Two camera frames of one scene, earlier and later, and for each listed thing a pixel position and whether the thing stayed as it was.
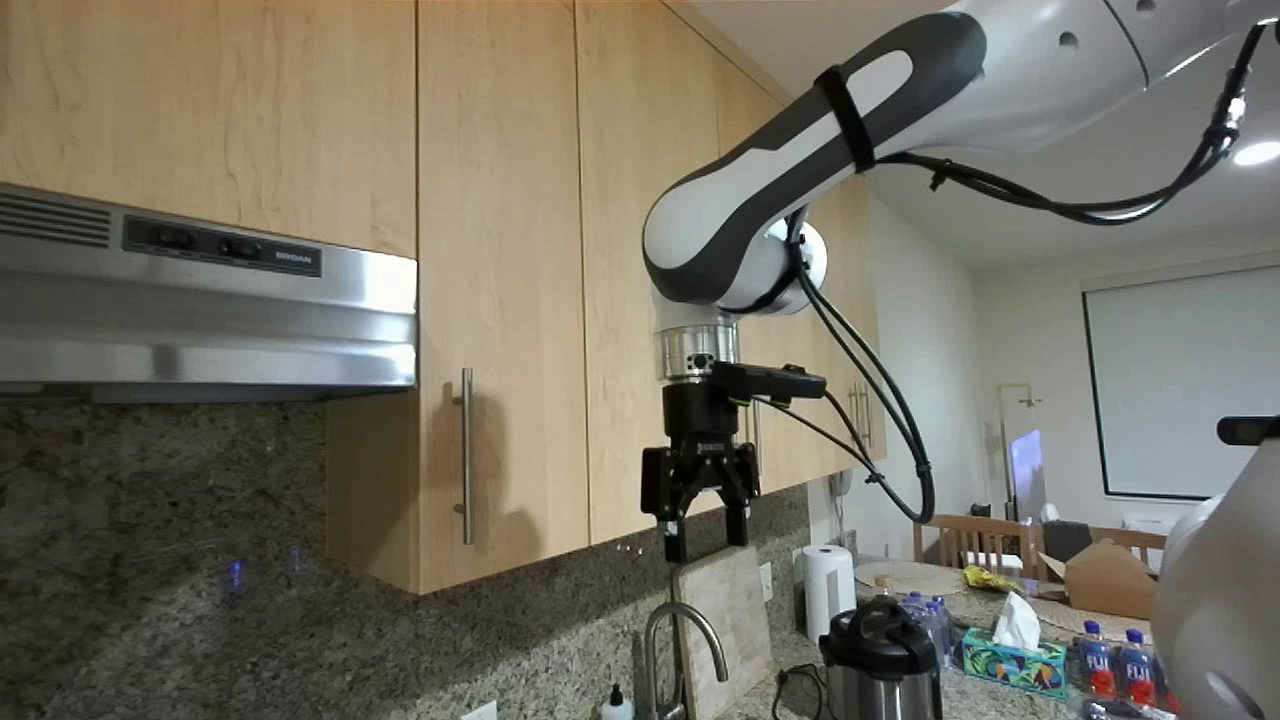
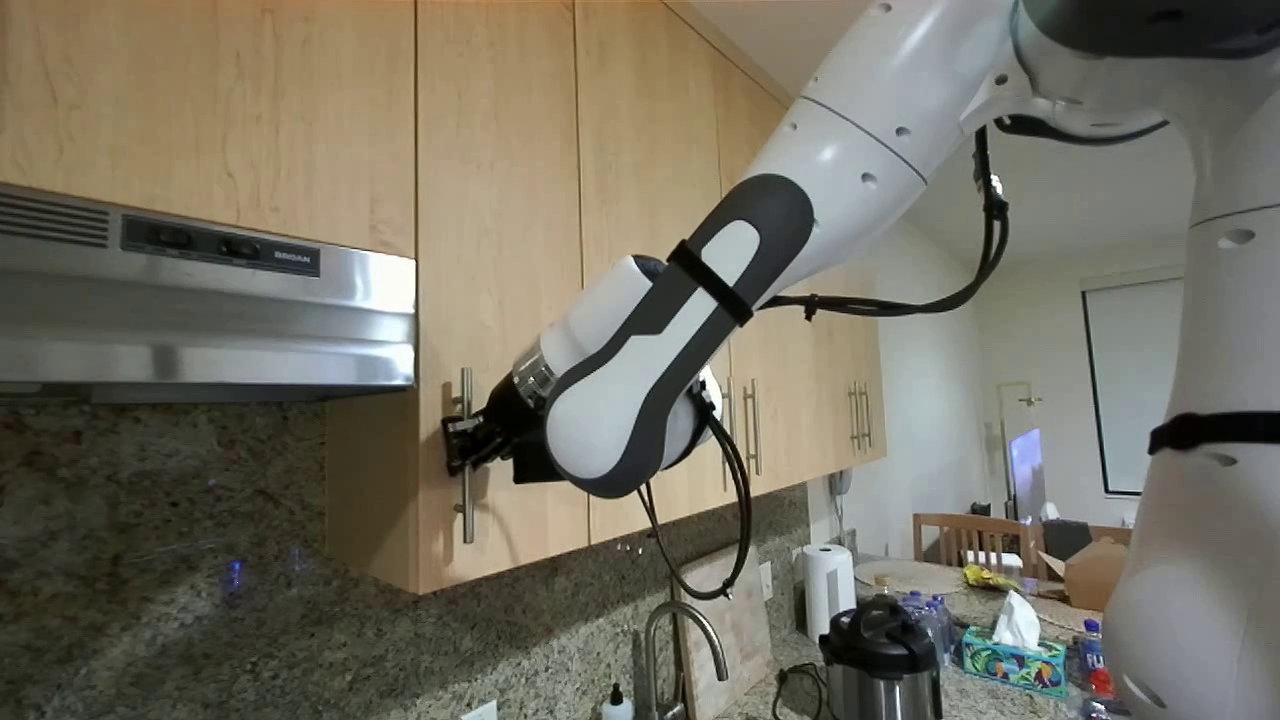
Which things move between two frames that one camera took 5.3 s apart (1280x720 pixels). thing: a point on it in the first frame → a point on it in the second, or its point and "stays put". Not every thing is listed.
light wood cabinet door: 500,370 stays put
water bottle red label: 1094,666 stays put
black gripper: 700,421 → 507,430
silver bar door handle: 464,504 stays put
